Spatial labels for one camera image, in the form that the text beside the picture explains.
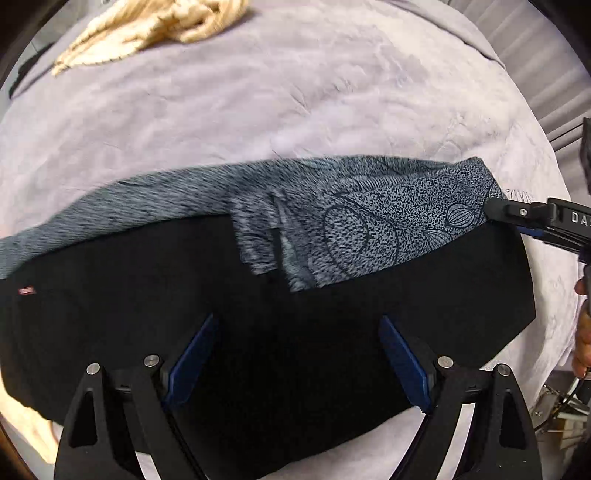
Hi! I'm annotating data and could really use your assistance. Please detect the black cable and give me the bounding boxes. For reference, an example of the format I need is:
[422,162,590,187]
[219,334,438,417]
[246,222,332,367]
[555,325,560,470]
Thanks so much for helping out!
[547,376,591,416]

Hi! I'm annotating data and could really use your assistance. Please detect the person's right hand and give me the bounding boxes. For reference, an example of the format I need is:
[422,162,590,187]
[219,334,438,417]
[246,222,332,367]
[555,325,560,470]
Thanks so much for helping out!
[571,277,591,380]

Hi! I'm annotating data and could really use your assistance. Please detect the peach towel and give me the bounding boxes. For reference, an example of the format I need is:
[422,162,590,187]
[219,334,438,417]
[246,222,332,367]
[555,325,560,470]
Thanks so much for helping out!
[7,406,63,467]

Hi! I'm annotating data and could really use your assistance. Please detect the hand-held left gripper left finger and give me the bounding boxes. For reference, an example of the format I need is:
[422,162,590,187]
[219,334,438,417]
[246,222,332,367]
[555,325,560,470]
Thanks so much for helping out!
[54,314,221,480]

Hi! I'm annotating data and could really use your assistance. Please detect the beige striped garment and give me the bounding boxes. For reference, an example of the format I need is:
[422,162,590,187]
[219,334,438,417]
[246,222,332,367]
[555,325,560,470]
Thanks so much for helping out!
[51,0,252,77]

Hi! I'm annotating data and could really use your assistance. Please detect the grey curtain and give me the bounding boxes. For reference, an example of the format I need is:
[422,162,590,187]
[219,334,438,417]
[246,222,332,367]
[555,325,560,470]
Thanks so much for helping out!
[489,0,591,139]

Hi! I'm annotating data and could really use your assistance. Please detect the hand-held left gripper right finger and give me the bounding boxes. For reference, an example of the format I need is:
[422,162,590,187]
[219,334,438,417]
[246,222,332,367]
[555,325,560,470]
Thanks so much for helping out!
[378,316,543,480]

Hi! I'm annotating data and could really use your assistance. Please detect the black pants with grey floral trim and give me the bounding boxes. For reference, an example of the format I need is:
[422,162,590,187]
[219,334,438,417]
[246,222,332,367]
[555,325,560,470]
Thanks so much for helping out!
[0,156,537,480]

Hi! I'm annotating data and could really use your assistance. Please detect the lilac bed blanket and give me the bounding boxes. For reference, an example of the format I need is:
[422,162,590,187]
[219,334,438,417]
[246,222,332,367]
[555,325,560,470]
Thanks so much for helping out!
[0,0,583,480]

